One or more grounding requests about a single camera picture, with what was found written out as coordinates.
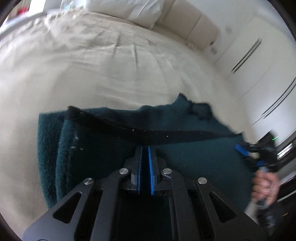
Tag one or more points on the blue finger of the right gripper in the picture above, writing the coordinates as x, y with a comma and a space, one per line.
241, 150

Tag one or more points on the white pillow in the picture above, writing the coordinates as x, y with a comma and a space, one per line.
144, 13

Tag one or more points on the person's right hand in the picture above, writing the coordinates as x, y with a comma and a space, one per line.
266, 186

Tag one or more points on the dark teal fleece garment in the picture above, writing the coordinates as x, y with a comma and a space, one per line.
76, 144

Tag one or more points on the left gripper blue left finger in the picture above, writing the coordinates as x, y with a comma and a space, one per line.
134, 165

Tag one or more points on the beige bed sheet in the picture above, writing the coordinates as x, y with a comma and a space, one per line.
91, 60

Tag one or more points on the white wardrobe with black handles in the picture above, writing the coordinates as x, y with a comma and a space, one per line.
259, 67

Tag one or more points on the beige padded headboard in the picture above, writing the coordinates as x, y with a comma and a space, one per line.
189, 23

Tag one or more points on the wall power socket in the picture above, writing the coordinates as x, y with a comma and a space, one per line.
213, 50

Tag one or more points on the black jacket right forearm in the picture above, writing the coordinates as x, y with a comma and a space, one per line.
269, 216

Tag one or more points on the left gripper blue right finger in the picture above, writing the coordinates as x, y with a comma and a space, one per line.
156, 166

